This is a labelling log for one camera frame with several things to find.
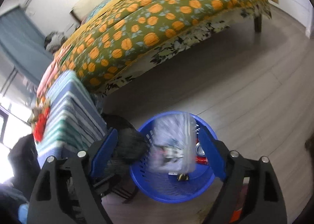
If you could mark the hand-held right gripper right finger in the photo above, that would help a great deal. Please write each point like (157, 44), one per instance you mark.
(212, 155)

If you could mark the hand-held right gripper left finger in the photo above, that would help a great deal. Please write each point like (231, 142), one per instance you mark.
(103, 155)

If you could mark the long red packet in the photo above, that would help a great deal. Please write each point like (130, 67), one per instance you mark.
(202, 160)

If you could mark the metal can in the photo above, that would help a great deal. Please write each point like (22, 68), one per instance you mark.
(200, 150)

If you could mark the gold wrapper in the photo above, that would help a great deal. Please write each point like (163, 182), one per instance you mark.
(182, 177)

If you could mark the red wrapper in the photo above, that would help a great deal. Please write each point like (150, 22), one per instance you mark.
(40, 125)

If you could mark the clear plastic container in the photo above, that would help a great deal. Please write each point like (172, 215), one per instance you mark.
(171, 140)

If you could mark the blue plastic basket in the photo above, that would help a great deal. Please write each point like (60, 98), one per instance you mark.
(159, 187)

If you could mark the black fuzzy cloth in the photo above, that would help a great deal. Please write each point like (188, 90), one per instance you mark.
(127, 145)

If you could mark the black framed window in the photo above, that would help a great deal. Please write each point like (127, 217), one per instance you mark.
(5, 125)

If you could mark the dark cloth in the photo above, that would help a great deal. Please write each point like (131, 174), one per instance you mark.
(9, 197)

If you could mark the blue cloth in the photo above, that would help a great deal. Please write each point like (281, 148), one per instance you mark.
(23, 214)

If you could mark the folded pink striped sheet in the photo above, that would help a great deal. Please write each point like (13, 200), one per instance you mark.
(47, 79)

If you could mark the leaf print bed skirt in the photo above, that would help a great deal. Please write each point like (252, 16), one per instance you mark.
(171, 44)

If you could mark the blue curtain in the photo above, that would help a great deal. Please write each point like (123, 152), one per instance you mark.
(22, 37)

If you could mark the pile of clothes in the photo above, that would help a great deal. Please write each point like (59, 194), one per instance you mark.
(55, 41)

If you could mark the teal floral pillow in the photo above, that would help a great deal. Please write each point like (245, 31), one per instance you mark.
(98, 10)

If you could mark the black table frame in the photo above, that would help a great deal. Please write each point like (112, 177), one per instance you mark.
(120, 193)

